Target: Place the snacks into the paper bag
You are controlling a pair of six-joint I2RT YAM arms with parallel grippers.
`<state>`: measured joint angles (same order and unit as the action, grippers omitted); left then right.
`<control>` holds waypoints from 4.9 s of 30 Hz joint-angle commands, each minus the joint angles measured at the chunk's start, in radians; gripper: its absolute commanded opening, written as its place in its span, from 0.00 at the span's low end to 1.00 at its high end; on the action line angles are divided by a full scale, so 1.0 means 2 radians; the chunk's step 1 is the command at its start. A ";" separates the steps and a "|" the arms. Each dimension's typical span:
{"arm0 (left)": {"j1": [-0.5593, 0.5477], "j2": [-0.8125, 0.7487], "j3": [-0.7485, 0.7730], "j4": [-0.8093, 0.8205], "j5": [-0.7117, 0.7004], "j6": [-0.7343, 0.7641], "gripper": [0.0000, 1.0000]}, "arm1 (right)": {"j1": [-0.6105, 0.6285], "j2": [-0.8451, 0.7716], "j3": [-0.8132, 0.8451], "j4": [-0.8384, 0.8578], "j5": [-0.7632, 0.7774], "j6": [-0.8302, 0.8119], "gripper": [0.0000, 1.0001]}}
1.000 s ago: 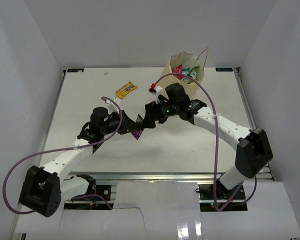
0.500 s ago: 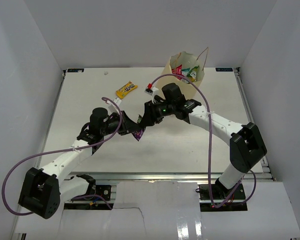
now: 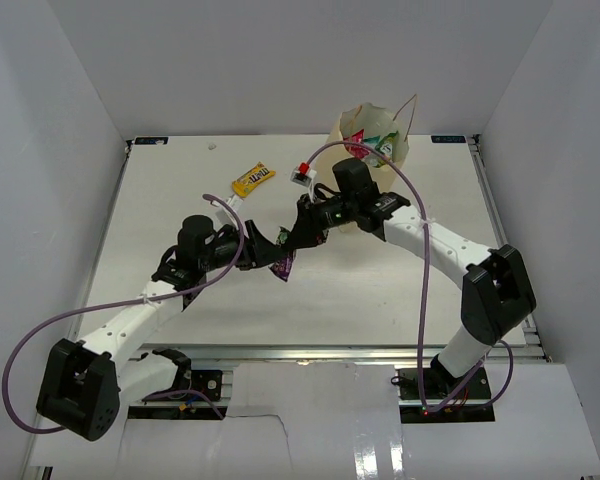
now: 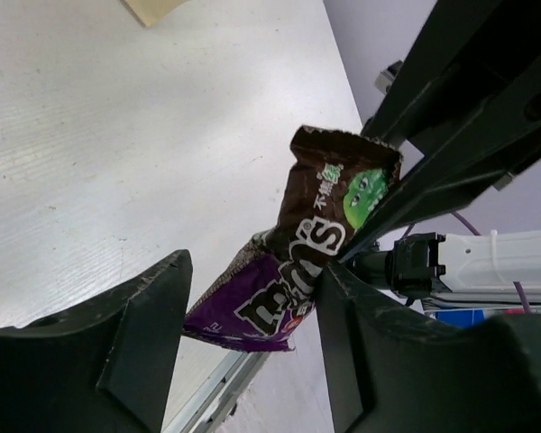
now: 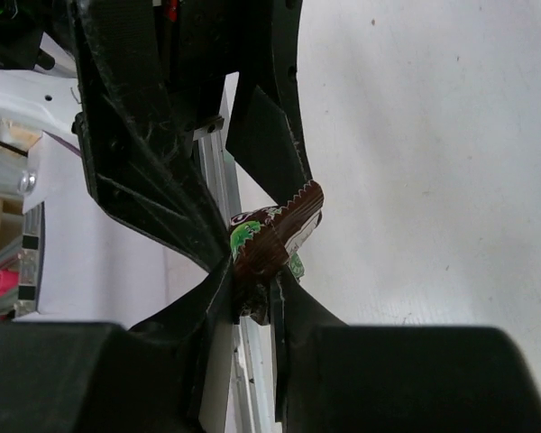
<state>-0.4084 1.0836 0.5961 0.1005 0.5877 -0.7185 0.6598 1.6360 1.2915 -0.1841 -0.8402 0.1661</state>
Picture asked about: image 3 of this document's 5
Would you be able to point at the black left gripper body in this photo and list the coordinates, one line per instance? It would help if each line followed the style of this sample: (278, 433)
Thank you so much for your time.
(224, 251)

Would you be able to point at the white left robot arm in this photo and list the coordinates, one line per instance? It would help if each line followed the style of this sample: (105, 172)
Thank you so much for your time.
(81, 386)

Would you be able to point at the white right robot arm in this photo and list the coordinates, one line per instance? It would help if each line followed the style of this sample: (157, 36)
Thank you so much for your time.
(496, 292)

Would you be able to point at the white paper sheet front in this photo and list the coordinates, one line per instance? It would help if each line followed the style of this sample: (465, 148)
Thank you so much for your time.
(341, 421)

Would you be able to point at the brown M&M's packet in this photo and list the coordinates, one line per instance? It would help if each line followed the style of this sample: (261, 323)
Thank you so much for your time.
(282, 267)

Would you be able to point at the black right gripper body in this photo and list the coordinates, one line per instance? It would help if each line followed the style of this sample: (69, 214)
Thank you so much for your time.
(331, 213)

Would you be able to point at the aluminium table frame rail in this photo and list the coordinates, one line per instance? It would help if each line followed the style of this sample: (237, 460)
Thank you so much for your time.
(326, 353)

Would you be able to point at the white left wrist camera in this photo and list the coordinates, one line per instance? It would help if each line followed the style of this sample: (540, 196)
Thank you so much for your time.
(225, 213)

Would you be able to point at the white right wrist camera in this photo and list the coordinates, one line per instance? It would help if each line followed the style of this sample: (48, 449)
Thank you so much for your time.
(304, 175)

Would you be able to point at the yellow M&M's packet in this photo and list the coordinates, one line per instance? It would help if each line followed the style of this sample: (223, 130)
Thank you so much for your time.
(249, 181)

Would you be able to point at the beige paper bag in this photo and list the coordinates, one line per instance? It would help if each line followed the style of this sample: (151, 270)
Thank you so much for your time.
(370, 127)

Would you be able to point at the pink candy packet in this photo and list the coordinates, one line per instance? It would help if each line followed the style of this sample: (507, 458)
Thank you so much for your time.
(354, 144)

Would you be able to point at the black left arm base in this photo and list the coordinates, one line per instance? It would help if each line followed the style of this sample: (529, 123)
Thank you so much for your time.
(189, 385)

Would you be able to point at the green Skittles packet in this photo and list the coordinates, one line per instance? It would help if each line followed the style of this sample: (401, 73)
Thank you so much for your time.
(384, 144)

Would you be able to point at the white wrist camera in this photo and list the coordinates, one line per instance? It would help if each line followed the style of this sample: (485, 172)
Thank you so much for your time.
(225, 213)
(304, 175)

